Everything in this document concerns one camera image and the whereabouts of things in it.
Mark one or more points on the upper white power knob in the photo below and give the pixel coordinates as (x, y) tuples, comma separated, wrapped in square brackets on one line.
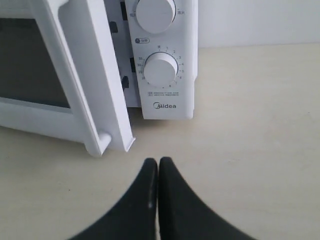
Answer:
[(155, 16)]

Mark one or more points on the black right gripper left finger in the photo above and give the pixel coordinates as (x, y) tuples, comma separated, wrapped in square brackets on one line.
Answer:
[(133, 217)]

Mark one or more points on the white Midea microwave oven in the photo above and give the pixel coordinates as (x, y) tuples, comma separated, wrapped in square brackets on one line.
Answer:
[(156, 48)]

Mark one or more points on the lower white timer knob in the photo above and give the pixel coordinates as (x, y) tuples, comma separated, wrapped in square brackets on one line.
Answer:
[(160, 70)]

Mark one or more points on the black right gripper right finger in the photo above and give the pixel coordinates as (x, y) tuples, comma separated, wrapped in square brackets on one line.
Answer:
[(182, 215)]

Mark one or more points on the white microwave door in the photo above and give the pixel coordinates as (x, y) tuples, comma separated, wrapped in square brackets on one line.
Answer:
[(65, 71)]

